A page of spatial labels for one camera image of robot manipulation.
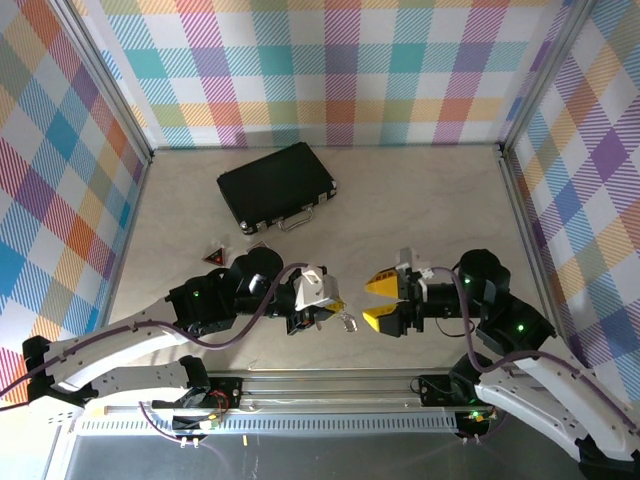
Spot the grey metal plate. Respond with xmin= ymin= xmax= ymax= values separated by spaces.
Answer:
xmin=64 ymin=433 xmax=599 ymax=480

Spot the aluminium floor edge rail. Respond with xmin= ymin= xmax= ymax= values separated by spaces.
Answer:
xmin=94 ymin=152 xmax=154 ymax=351
xmin=497 ymin=147 xmax=569 ymax=326

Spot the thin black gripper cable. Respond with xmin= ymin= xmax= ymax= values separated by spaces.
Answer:
xmin=433 ymin=317 xmax=479 ymax=340

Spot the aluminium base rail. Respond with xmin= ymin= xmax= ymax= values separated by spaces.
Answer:
xmin=209 ymin=370 xmax=459 ymax=415

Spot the grey slotted cable duct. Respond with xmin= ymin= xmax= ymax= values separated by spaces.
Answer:
xmin=74 ymin=412 xmax=460 ymax=435

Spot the black briefcase with metal handle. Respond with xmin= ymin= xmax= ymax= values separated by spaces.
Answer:
xmin=216 ymin=141 xmax=339 ymax=236

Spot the aluminium frame post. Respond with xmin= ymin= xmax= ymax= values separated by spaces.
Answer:
xmin=49 ymin=0 xmax=155 ymax=164
xmin=497 ymin=0 xmax=601 ymax=161

